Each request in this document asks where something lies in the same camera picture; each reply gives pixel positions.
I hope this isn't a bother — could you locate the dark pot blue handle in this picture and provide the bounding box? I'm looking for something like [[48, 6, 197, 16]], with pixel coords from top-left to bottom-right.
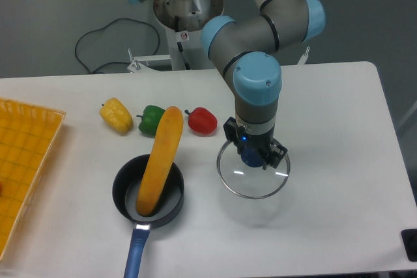
[[112, 154, 184, 277]]

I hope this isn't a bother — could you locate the red bell pepper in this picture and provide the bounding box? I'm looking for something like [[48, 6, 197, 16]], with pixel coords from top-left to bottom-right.
[[184, 107, 218, 135]]

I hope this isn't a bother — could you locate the yellow plastic basket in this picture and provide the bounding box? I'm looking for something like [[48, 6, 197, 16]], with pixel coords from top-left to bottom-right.
[[1, 98, 66, 258]]

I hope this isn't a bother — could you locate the yellow bell pepper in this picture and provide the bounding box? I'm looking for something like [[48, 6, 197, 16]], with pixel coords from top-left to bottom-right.
[[99, 98, 133, 135]]

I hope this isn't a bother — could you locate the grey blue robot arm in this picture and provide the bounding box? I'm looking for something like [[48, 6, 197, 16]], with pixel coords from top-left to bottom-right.
[[129, 0, 326, 168]]

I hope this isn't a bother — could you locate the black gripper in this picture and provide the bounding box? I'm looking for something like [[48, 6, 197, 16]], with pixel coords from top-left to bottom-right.
[[223, 117, 287, 170]]

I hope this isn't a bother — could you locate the glass pot lid blue knob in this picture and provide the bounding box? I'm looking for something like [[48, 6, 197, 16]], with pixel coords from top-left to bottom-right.
[[216, 139, 291, 201]]

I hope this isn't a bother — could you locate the black object table corner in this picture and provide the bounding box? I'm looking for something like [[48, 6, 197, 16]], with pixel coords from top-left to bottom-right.
[[401, 229, 417, 262]]

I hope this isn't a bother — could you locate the green bell pepper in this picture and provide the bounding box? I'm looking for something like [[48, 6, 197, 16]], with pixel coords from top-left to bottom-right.
[[137, 105, 165, 137]]

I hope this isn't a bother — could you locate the long yellow squash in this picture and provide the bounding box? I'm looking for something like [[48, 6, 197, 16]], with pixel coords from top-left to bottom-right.
[[136, 106, 183, 216]]

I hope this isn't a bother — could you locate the black cable on floor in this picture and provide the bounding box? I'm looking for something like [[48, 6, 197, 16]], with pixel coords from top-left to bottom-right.
[[74, 17, 161, 75]]

